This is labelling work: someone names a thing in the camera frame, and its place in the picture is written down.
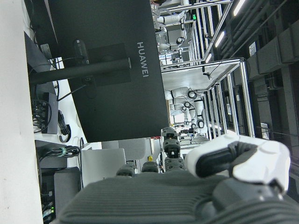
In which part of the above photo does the black cable bundle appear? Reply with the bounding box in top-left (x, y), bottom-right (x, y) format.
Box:
top-left (37, 145), bottom-right (81, 164)

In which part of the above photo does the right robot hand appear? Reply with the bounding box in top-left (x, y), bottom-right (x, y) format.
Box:
top-left (57, 127), bottom-right (299, 224)

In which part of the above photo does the aluminium frame cage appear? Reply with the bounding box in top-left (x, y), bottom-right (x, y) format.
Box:
top-left (161, 57), bottom-right (256, 150)

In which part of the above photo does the black electronics box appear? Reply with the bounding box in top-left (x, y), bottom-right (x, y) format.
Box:
top-left (42, 92), bottom-right (59, 135)

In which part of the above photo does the black Huawei monitor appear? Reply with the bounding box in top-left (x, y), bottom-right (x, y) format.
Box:
top-left (24, 0), bottom-right (170, 143)

